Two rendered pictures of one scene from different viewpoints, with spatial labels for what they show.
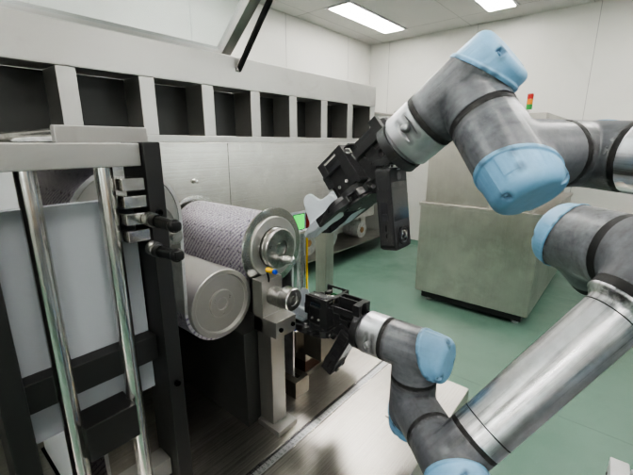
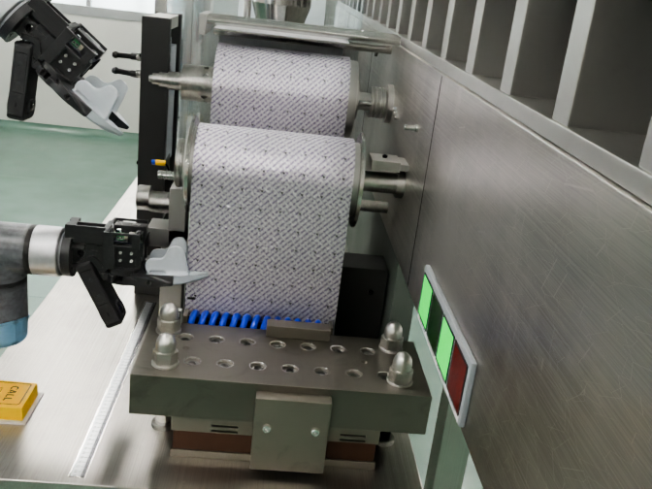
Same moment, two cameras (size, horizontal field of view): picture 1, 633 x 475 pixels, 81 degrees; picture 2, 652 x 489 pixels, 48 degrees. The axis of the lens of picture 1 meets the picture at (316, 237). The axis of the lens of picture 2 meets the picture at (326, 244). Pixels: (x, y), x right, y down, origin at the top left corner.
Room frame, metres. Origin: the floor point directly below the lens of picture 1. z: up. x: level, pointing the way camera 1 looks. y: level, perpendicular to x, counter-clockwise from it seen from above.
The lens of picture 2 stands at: (1.60, -0.54, 1.54)
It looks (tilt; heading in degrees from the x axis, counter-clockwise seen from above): 20 degrees down; 135
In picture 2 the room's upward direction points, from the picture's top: 7 degrees clockwise
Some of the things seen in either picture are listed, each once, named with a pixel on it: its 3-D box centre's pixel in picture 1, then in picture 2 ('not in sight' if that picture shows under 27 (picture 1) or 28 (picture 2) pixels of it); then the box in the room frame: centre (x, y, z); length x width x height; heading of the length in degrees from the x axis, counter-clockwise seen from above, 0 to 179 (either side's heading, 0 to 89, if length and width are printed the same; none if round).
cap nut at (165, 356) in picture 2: not in sight; (165, 347); (0.85, -0.06, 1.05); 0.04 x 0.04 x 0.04
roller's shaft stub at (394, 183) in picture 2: not in sight; (380, 182); (0.86, 0.31, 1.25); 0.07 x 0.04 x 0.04; 50
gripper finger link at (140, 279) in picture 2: not in sight; (144, 276); (0.70, -0.01, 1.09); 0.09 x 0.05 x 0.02; 49
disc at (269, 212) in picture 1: (272, 246); (192, 163); (0.67, 0.08, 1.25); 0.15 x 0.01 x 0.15; 140
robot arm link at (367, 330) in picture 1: (374, 334); (52, 250); (0.59, -0.10, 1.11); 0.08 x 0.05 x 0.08; 140
